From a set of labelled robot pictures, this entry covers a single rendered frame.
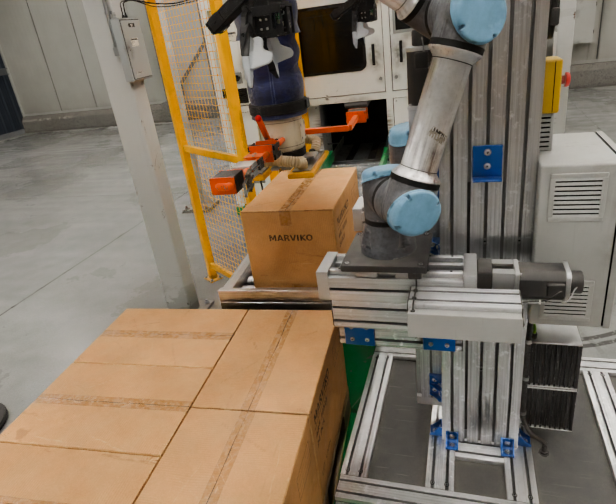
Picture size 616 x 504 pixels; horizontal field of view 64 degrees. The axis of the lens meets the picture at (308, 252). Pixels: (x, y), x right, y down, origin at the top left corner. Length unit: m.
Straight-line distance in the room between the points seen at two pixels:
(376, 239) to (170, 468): 0.86
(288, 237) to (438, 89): 1.12
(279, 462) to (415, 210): 0.78
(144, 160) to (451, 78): 2.13
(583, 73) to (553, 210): 9.29
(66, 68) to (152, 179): 11.23
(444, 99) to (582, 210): 0.50
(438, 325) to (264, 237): 1.05
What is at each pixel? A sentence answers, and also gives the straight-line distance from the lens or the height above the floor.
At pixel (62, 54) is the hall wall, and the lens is 14.09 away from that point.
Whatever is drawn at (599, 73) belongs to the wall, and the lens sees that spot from 10.71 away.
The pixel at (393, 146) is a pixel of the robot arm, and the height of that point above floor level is 1.21.
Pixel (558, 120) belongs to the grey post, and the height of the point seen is 0.64.
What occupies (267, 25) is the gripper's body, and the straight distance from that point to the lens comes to 1.01.
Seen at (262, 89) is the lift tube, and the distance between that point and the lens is 1.87.
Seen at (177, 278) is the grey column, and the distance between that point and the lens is 3.18.
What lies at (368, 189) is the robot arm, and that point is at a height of 1.22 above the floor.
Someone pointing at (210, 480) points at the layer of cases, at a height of 0.54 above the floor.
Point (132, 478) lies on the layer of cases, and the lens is 1.57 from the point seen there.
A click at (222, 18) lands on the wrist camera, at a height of 1.65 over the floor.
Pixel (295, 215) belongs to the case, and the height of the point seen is 0.93.
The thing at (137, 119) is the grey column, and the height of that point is 1.27.
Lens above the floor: 1.61
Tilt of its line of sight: 24 degrees down
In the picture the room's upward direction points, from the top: 8 degrees counter-clockwise
